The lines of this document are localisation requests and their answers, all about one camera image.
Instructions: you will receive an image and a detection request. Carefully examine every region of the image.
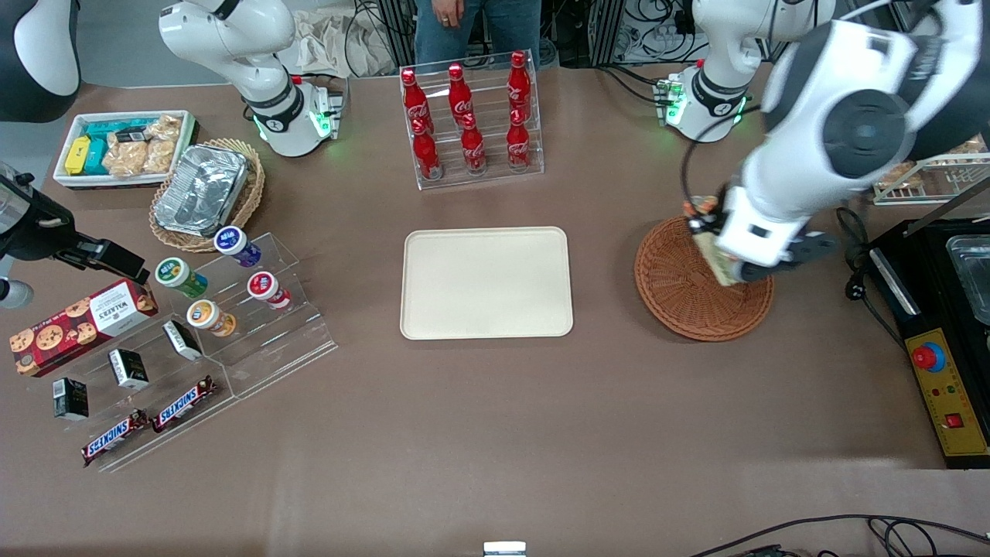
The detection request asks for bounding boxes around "Snickers chocolate bar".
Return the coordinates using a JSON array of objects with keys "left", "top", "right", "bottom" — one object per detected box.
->
[
  {"left": 82, "top": 410, "right": 148, "bottom": 466},
  {"left": 152, "top": 376, "right": 217, "bottom": 432}
]

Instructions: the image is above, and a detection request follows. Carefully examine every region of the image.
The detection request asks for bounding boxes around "red lid gum jar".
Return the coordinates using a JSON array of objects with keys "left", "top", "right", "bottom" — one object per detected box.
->
[{"left": 247, "top": 272, "right": 292, "bottom": 310}]

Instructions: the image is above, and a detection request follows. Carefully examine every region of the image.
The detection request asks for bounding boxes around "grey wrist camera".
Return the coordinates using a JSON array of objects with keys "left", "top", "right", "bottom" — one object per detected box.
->
[
  {"left": 739, "top": 231, "right": 841, "bottom": 285},
  {"left": 0, "top": 277, "right": 35, "bottom": 310}
]

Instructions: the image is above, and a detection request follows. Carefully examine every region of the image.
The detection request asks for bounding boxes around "clear acrylic bottle rack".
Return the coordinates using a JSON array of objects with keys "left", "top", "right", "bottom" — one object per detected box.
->
[{"left": 400, "top": 50, "right": 545, "bottom": 191}]

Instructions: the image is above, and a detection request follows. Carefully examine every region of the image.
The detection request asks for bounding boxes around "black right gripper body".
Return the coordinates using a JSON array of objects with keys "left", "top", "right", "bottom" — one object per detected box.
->
[{"left": 0, "top": 174, "right": 78, "bottom": 264}]

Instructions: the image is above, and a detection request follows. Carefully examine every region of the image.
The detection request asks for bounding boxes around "orange lid gum jar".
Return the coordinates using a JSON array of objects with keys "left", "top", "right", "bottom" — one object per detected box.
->
[{"left": 186, "top": 299, "right": 237, "bottom": 337}]

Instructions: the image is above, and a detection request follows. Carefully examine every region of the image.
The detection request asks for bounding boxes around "person in blue jeans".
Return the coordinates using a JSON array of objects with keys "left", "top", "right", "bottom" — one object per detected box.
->
[{"left": 414, "top": 0, "right": 542, "bottom": 69}]

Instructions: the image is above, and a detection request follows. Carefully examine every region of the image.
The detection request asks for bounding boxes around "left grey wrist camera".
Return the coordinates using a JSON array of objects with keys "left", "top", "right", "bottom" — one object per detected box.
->
[{"left": 739, "top": 231, "right": 841, "bottom": 285}]

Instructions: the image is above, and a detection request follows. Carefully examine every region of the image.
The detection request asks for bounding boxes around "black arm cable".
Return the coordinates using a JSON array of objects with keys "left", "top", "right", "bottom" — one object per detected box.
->
[{"left": 679, "top": 104, "right": 766, "bottom": 211}]

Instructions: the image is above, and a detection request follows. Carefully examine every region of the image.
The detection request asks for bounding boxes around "cream rectangular serving tray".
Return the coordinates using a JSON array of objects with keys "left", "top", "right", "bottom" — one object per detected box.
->
[{"left": 400, "top": 227, "right": 574, "bottom": 340}]

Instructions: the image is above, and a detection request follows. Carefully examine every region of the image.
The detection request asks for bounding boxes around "aluminium foil container stack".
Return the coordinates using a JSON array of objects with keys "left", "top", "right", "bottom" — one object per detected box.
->
[{"left": 155, "top": 145, "right": 248, "bottom": 237}]

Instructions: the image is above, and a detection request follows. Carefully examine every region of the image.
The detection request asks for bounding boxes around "red Coca-Cola bottle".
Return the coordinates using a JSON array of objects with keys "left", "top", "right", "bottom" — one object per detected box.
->
[
  {"left": 507, "top": 110, "right": 531, "bottom": 169},
  {"left": 508, "top": 52, "right": 533, "bottom": 117},
  {"left": 461, "top": 113, "right": 486, "bottom": 175},
  {"left": 412, "top": 118, "right": 442, "bottom": 180},
  {"left": 449, "top": 63, "right": 474, "bottom": 125},
  {"left": 401, "top": 68, "right": 432, "bottom": 132}
]

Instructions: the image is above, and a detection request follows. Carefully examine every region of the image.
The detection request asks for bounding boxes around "black heating machine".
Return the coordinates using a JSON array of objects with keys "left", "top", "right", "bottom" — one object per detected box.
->
[{"left": 866, "top": 217, "right": 990, "bottom": 470}]

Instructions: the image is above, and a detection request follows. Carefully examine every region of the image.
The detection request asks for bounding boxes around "crumpled beige cloth bag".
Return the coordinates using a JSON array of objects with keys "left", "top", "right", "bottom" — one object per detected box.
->
[{"left": 292, "top": 9, "right": 397, "bottom": 78}]

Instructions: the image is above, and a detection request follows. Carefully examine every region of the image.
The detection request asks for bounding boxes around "black power cable with plug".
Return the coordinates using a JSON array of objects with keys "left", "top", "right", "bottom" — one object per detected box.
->
[{"left": 835, "top": 205, "right": 907, "bottom": 350}]

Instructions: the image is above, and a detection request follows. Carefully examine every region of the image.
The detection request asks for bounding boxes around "teal flat snack box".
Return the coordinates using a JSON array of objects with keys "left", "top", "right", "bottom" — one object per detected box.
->
[{"left": 84, "top": 118, "right": 155, "bottom": 142}]

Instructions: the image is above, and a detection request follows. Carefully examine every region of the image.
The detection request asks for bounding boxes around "Walkers shortbread red tartan box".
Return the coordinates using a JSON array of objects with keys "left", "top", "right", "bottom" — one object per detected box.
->
[{"left": 9, "top": 278, "right": 159, "bottom": 378}]

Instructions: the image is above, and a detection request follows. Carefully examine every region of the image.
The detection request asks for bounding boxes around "black floor cable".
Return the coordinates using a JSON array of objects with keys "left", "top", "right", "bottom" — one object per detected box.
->
[{"left": 688, "top": 514, "right": 990, "bottom": 557}]

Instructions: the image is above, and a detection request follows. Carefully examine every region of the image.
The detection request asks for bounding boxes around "white plastic snack bin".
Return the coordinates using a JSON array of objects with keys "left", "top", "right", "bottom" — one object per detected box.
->
[{"left": 53, "top": 111, "right": 198, "bottom": 190}]

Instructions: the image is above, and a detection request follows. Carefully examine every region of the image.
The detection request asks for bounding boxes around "brown round wicker basket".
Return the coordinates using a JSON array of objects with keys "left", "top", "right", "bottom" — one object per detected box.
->
[{"left": 634, "top": 215, "right": 774, "bottom": 342}]

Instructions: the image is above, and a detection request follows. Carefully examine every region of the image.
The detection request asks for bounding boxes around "white wire bread rack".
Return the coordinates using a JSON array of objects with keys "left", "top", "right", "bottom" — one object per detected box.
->
[{"left": 872, "top": 133, "right": 990, "bottom": 207}]

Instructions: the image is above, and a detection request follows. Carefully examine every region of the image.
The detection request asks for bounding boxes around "yellow control panel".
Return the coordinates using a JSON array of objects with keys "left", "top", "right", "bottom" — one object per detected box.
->
[{"left": 905, "top": 329, "right": 990, "bottom": 457}]

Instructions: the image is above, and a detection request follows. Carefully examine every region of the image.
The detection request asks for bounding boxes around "light woven wicker basket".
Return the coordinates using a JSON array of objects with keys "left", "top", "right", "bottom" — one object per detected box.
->
[{"left": 149, "top": 139, "right": 265, "bottom": 253}]

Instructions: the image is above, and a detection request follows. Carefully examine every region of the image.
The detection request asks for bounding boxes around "purple lid gum jar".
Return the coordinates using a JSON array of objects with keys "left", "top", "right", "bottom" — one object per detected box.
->
[{"left": 215, "top": 226, "right": 261, "bottom": 268}]

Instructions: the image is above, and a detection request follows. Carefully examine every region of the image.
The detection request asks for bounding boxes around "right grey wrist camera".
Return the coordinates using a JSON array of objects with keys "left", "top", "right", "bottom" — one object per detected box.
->
[{"left": 0, "top": 277, "right": 35, "bottom": 310}]

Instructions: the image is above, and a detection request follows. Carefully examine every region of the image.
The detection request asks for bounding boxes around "small black carton box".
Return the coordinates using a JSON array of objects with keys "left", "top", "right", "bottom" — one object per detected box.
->
[
  {"left": 162, "top": 320, "right": 203, "bottom": 361},
  {"left": 53, "top": 378, "right": 89, "bottom": 421},
  {"left": 108, "top": 349, "right": 150, "bottom": 390}
]

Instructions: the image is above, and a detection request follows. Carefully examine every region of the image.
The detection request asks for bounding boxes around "green lid gum jar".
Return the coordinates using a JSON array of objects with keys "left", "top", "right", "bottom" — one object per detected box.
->
[{"left": 155, "top": 258, "right": 210, "bottom": 299}]

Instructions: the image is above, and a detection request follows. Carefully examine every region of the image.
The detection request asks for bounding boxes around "sandwich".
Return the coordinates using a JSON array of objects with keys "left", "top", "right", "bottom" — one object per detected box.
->
[{"left": 684, "top": 197, "right": 739, "bottom": 289}]

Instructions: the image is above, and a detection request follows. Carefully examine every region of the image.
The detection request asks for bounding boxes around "clear acrylic stepped display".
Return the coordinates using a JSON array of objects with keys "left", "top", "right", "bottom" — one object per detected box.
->
[{"left": 46, "top": 232, "right": 339, "bottom": 473}]

